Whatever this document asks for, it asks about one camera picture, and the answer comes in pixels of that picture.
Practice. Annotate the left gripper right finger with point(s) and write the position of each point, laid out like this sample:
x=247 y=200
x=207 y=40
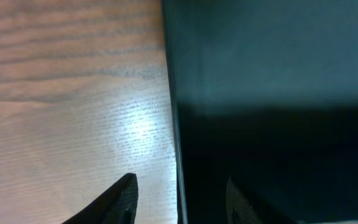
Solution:
x=244 y=206

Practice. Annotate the dark green gift box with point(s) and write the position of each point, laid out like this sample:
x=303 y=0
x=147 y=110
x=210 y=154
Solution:
x=265 y=92

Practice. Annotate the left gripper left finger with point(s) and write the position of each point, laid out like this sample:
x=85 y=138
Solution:
x=116 y=205

